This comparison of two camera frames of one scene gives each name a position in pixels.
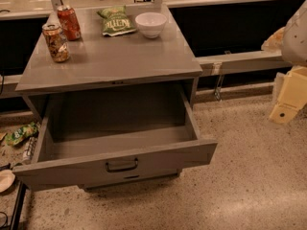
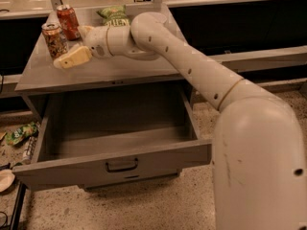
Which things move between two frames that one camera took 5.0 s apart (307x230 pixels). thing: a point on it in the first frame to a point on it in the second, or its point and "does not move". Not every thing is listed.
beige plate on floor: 7,178 does not move
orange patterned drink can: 57,42 does not move
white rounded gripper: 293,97 to 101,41
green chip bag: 116,21 does not move
